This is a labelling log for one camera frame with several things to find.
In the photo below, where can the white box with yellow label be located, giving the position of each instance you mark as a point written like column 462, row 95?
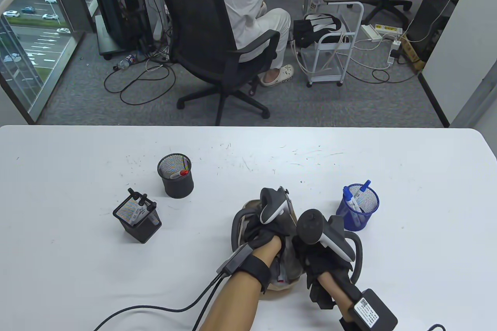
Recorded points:
column 390, row 30

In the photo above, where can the person's right forearm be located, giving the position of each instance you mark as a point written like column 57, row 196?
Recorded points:
column 337, row 284

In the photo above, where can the grey wheeled tower stand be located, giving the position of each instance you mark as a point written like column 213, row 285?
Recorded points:
column 101, row 36

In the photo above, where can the white plug adapter strip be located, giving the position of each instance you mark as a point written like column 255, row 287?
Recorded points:
column 395, row 44

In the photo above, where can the person's right hand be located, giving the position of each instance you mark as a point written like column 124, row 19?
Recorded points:
column 318, row 261

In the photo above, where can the round black mesh pen holder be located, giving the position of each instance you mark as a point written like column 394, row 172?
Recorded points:
column 176, row 187

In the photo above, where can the blue capped white marker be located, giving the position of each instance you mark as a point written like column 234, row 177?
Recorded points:
column 351, row 201
column 364, row 188

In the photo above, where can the black computer tower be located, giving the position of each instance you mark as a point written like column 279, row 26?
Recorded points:
column 120, row 1

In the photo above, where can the glass window panel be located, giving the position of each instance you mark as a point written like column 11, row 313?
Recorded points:
column 31, row 36

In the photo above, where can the black and white bag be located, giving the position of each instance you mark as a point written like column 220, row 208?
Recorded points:
column 310, row 30

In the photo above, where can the black labelled wrist box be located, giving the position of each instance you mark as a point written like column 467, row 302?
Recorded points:
column 371, row 311

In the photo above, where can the black equipment case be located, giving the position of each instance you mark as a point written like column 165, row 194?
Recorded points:
column 427, row 24

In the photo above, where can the grey and white hand controller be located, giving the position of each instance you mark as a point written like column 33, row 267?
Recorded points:
column 312, row 224
column 273, row 203

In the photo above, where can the black mesh office chair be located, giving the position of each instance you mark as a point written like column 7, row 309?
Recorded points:
column 194, row 16

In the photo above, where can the person's left hand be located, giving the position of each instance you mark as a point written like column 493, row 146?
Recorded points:
column 264, row 236

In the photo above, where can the white rolling cart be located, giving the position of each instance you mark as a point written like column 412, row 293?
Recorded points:
column 330, row 78

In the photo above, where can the plastic bottle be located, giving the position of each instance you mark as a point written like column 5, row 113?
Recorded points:
column 126, row 61

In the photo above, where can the blue mesh pen holder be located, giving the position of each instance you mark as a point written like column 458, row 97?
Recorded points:
column 369, row 207

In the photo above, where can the person's left forearm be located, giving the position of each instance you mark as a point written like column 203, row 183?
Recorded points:
column 233, row 304

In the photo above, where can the square black mesh pen holder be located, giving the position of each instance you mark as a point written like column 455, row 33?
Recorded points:
column 139, row 230

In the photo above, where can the beige velcro pouch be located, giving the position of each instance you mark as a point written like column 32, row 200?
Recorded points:
column 291, row 269

